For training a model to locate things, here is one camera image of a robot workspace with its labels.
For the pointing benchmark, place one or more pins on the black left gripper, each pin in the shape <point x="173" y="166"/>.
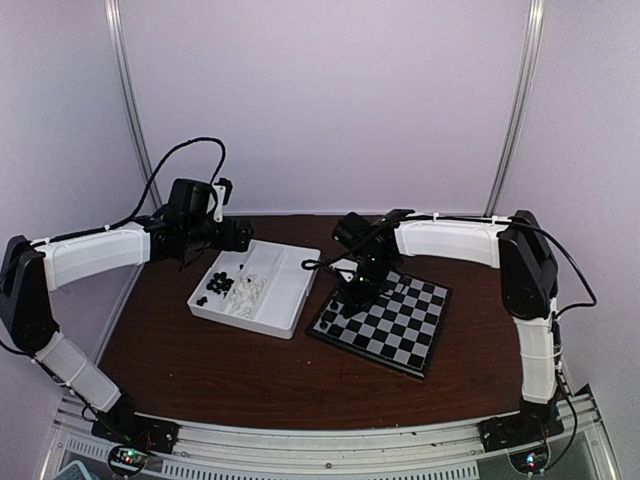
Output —
<point x="227" y="242"/>

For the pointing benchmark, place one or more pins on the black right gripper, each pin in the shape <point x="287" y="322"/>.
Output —
<point x="355" y="302"/>

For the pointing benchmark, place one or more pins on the black silver chessboard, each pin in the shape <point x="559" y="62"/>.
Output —
<point x="398" y="331"/>

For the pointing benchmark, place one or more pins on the white compartment tray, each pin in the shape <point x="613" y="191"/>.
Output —
<point x="282" y="300"/>

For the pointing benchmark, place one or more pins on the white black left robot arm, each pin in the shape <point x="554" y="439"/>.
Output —
<point x="191" y="221"/>

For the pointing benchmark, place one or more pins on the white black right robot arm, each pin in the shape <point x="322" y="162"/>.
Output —
<point x="513" y="245"/>

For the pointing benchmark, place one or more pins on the black chess piece pile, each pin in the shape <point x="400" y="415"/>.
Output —
<point x="220" y="283"/>

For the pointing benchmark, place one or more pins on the white chess piece pile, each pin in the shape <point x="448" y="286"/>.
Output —
<point x="245" y="295"/>

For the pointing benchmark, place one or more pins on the right round circuit board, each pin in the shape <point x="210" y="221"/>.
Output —
<point x="530" y="461"/>

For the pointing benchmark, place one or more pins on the round circuit board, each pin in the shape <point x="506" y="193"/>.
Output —
<point x="530" y="461"/>
<point x="124" y="460"/>

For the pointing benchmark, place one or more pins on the left round circuit board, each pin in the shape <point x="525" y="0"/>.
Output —
<point x="124" y="460"/>

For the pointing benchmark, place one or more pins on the blue plastic basket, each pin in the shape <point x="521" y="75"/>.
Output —
<point x="74" y="471"/>

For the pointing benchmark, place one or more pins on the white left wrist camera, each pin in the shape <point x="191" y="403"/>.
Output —
<point x="222" y="190"/>

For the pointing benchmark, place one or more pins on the aluminium front rail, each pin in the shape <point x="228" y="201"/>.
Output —
<point x="452" y="450"/>

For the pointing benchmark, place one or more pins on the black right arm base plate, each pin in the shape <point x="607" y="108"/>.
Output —
<point x="508" y="432"/>

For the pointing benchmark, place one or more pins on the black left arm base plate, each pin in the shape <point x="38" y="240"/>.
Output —
<point x="149" y="434"/>

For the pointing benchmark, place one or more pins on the left aluminium frame post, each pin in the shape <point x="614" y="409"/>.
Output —
<point x="118" y="42"/>

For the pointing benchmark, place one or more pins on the aluminium frame post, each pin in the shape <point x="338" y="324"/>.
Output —
<point x="529" y="58"/>
<point x="118" y="42"/>

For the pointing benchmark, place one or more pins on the right aluminium frame post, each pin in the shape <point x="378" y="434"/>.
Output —
<point x="529" y="58"/>

